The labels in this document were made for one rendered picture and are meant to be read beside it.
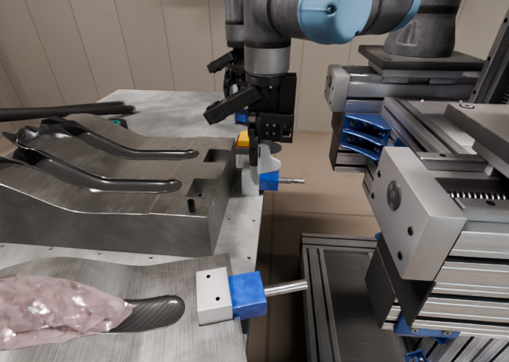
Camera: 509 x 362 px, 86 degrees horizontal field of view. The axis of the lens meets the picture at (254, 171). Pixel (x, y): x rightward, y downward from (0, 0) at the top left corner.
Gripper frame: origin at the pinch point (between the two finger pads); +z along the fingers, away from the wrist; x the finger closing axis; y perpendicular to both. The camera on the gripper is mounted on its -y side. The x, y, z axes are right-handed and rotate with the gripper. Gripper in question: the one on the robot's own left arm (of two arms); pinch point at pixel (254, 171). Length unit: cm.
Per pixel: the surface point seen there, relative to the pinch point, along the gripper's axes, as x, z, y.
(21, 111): 16, -5, -64
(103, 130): 2.1, -6.9, -32.3
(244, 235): -14.0, 4.6, -0.5
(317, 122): 213, 75, 43
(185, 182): -11.5, -4.4, -10.5
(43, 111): 20, -4, -61
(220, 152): 0.8, -3.6, -7.2
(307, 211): 87, 85, 25
